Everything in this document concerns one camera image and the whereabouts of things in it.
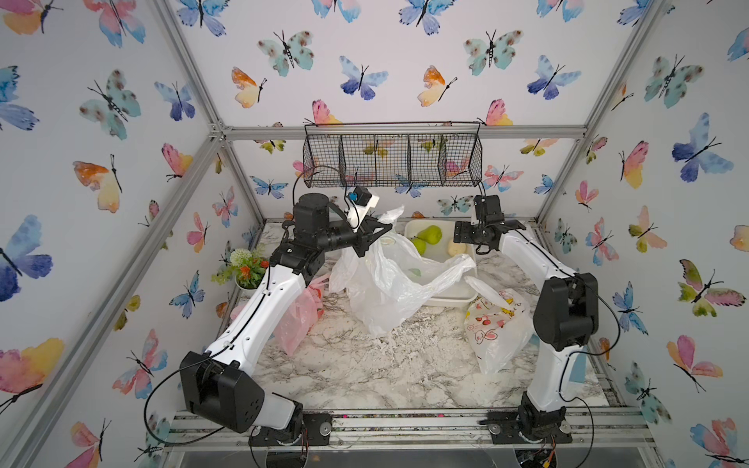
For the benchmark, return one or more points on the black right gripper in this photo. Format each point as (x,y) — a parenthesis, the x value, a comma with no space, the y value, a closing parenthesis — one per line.
(461,231)

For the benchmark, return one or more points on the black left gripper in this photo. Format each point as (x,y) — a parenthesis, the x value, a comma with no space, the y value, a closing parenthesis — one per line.
(360,237)

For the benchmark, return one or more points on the green pear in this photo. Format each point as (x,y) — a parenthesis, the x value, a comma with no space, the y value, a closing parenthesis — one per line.
(432,235)
(420,245)

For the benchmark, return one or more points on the lemon print plastic bag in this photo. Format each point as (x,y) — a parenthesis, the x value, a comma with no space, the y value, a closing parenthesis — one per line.
(392,281)

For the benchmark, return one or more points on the clear white plastic bag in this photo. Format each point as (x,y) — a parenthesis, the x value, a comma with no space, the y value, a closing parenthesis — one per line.
(497,325)

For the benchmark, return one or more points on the pink plastic bag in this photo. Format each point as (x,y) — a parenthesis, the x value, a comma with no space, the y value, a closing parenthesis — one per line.
(298,316)

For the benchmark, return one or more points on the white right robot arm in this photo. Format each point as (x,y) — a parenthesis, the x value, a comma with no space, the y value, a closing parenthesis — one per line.
(566,314)

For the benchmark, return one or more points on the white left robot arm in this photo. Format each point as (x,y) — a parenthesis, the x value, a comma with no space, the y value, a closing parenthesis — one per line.
(218,384)

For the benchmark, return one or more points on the beige pear top right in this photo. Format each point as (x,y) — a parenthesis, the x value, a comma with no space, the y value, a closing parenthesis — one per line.
(455,249)

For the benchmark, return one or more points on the green pear top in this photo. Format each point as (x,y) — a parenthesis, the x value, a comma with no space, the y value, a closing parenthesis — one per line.
(432,235)

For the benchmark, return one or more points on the white rectangular tray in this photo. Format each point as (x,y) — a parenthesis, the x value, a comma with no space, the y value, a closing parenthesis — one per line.
(459,294)

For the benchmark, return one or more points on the potted flower plant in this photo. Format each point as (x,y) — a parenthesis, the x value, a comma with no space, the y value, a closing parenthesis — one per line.
(246,268)

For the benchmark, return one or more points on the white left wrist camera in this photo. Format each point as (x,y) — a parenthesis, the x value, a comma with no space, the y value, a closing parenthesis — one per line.
(360,202)

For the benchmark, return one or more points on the black wire wall basket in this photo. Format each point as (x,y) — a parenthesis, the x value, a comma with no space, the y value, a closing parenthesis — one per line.
(401,154)

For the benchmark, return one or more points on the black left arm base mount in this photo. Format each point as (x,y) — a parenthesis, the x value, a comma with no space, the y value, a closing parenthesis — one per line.
(305,429)

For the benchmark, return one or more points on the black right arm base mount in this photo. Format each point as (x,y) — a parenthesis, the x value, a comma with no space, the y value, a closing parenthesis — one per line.
(528,423)

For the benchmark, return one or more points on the aluminium front rail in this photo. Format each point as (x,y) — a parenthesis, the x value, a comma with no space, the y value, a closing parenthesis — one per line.
(406,429)

